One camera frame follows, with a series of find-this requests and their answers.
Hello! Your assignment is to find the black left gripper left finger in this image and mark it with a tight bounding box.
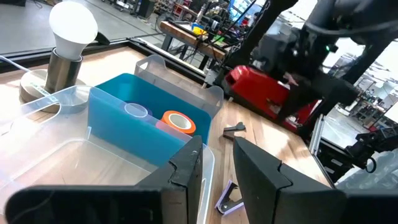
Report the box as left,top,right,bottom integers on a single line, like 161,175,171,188
4,136,203,224

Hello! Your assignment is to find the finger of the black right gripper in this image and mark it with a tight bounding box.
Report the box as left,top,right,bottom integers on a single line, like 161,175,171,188
275,82,315,124
312,81,360,116

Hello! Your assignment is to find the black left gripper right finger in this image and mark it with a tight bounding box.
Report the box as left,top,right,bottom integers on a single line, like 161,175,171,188
233,136,398,224

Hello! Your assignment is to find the orange tape roll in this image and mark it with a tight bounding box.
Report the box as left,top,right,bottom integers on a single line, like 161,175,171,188
160,110,197,137

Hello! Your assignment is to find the black staple remover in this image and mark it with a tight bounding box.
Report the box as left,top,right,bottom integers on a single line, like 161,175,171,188
223,121,247,141

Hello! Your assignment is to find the purple tape roll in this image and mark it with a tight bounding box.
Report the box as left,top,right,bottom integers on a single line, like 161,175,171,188
123,101,154,119

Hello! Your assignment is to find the lilac staple remover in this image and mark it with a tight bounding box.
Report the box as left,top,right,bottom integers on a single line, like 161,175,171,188
214,179,245,216

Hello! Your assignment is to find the teal plastic bin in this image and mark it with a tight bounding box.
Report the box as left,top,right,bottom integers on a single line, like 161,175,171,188
88,73,212,166

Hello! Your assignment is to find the smoky grey plastic bin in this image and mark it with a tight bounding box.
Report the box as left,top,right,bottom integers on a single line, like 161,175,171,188
134,55,224,119

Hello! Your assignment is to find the cluttered wooden workbench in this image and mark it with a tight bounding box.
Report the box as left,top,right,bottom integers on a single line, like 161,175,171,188
160,17,240,71

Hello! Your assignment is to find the clear plastic bin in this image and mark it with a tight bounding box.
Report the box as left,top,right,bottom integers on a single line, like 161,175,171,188
0,85,215,224

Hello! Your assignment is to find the white lamp cable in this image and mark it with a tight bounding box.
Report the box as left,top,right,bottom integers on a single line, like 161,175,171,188
0,55,23,73

